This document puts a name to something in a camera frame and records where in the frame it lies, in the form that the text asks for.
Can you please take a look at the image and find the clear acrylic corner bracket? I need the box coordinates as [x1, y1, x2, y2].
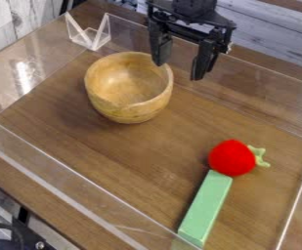
[65, 13, 111, 51]

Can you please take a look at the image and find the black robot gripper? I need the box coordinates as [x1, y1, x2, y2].
[146, 0, 237, 81]

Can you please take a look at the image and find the red felt strawberry toy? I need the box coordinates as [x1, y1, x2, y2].
[209, 140, 272, 177]

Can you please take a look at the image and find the clear acrylic tray wall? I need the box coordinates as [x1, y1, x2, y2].
[0, 125, 201, 250]

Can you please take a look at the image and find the black cable bottom left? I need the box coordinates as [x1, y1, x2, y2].
[0, 222, 27, 250]

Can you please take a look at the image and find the wooden bowl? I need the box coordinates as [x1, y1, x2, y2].
[85, 52, 174, 124]

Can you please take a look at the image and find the green rectangular block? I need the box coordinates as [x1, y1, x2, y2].
[178, 170, 233, 248]

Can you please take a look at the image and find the black table clamp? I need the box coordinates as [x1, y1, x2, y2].
[13, 207, 57, 250]

